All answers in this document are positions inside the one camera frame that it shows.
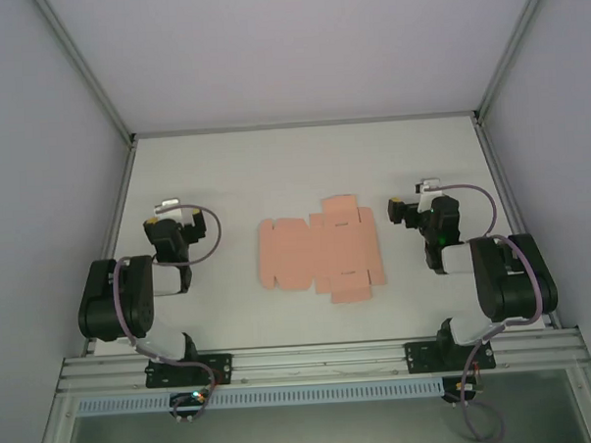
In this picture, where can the pink paper box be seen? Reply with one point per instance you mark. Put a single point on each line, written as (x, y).
(321, 254)

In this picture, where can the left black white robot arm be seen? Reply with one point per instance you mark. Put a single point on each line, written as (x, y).
(107, 298)

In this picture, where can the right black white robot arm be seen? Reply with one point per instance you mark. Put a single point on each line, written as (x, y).
(509, 290)

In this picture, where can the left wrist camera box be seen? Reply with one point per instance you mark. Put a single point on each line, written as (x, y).
(167, 205)

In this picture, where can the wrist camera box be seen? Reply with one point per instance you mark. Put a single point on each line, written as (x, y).
(429, 185)
(167, 205)

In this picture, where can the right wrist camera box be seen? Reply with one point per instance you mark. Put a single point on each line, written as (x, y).
(429, 185)

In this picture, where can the aluminium table back rail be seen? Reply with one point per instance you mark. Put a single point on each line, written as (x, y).
(301, 124)

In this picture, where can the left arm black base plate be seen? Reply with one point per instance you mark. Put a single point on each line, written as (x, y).
(218, 369)

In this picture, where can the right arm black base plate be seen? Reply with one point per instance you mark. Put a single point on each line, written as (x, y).
(419, 358)

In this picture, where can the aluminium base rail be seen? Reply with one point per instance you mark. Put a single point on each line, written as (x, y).
(321, 360)

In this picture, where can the aluminium frame post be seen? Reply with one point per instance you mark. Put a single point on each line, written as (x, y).
(516, 45)
(85, 69)

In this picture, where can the aluminium lower frame strut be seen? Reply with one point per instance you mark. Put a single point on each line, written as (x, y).
(590, 405)
(52, 433)

